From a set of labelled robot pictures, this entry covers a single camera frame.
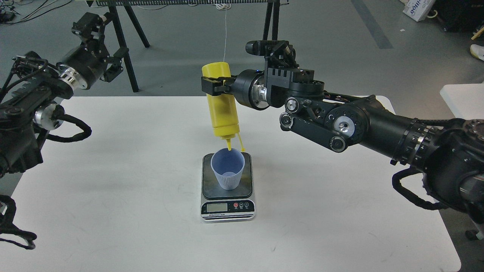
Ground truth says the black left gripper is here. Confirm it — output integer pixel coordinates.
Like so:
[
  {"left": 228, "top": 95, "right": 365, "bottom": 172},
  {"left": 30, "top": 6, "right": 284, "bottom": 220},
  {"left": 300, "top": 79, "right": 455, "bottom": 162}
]
[{"left": 57, "top": 12, "right": 129, "bottom": 90}]

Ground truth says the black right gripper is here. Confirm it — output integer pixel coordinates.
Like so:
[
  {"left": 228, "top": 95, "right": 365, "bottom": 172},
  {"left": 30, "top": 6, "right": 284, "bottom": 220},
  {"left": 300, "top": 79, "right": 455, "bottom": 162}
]
[{"left": 201, "top": 70, "right": 268, "bottom": 110}]

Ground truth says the yellow squeeze bottle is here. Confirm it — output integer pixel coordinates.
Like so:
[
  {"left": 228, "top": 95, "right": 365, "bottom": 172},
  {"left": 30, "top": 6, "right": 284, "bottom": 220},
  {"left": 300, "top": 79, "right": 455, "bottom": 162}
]
[{"left": 201, "top": 62, "right": 246, "bottom": 152}]

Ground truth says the blue plastic cup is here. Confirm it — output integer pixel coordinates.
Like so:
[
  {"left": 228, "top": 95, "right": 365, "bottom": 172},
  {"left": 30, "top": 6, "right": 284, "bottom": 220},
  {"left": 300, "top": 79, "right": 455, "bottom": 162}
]
[{"left": 210, "top": 148, "right": 246, "bottom": 190}]

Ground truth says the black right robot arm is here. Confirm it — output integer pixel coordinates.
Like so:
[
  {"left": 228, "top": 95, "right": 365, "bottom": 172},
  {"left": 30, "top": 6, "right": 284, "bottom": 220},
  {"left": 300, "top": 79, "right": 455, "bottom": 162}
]
[{"left": 201, "top": 41, "right": 484, "bottom": 222}]

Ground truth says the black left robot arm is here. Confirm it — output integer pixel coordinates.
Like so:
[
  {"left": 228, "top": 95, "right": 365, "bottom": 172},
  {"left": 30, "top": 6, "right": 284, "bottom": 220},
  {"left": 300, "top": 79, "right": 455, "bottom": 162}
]
[{"left": 0, "top": 12, "right": 129, "bottom": 176}]

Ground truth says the digital kitchen scale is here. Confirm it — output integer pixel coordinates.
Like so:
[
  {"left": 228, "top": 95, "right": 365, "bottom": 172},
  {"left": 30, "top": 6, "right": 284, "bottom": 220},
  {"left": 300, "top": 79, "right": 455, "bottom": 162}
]
[{"left": 200, "top": 153, "right": 256, "bottom": 223}]

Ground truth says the black metal background table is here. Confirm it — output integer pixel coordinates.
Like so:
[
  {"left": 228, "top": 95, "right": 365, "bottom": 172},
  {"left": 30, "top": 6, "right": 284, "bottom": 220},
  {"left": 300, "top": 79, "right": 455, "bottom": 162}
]
[{"left": 86, "top": 0, "right": 290, "bottom": 93}]

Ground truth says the white cardboard box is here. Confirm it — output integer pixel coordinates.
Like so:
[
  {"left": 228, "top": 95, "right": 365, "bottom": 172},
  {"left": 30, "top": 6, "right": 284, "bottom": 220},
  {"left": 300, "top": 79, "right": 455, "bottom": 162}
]
[{"left": 402, "top": 0, "right": 438, "bottom": 22}]

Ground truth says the white side table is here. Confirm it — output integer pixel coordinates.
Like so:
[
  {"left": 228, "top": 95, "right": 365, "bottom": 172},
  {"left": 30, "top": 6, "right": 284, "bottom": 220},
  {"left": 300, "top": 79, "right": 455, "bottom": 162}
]
[{"left": 440, "top": 83, "right": 484, "bottom": 119}]

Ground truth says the white shoe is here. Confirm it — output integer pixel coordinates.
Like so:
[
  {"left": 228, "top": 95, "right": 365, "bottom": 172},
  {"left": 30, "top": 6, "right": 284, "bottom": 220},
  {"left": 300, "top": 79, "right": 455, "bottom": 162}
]
[{"left": 470, "top": 44, "right": 484, "bottom": 61}]

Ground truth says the white hanging cable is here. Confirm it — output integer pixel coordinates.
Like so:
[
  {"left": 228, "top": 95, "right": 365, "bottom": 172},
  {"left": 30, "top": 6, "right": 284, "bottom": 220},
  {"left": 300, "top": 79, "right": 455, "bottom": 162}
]
[{"left": 216, "top": 3, "right": 232, "bottom": 63}]

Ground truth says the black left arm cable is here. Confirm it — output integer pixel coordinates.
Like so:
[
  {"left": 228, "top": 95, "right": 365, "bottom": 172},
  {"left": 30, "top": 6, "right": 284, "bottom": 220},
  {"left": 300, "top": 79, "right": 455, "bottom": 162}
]
[{"left": 0, "top": 195, "right": 37, "bottom": 250}]

